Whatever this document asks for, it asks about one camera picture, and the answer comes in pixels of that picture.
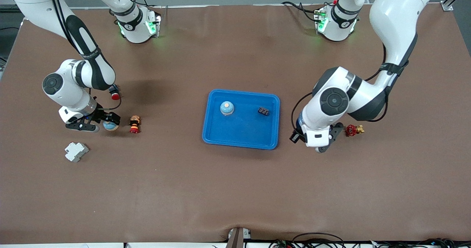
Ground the black cable loop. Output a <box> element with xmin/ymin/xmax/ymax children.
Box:
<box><xmin>292</xmin><ymin>232</ymin><xmax>346</xmax><ymax>248</ymax></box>

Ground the black base cable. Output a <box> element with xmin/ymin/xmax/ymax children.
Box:
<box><xmin>281</xmin><ymin>0</ymin><xmax>320</xmax><ymax>22</ymax></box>

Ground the grey brown camera bracket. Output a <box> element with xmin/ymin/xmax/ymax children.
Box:
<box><xmin>227</xmin><ymin>227</ymin><xmax>251</xmax><ymax>248</ymax></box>

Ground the yellow red emergency stop button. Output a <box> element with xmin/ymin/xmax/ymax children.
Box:
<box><xmin>129</xmin><ymin>116</ymin><xmax>142</xmax><ymax>134</ymax></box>

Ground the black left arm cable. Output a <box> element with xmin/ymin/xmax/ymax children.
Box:
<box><xmin>291</xmin><ymin>91</ymin><xmax>314</xmax><ymax>131</ymax></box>

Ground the white circuit breaker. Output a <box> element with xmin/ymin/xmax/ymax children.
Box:
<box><xmin>65</xmin><ymin>142</ymin><xmax>89</xmax><ymax>163</ymax></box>

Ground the blue plastic tray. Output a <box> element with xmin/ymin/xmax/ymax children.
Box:
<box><xmin>202</xmin><ymin>89</ymin><xmax>280</xmax><ymax>150</ymax></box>

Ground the black cable bundle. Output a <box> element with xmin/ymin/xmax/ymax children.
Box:
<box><xmin>375</xmin><ymin>238</ymin><xmax>471</xmax><ymax>248</ymax></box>

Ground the red brass valve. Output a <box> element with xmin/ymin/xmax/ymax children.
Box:
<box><xmin>345</xmin><ymin>124</ymin><xmax>365</xmax><ymax>137</ymax></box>

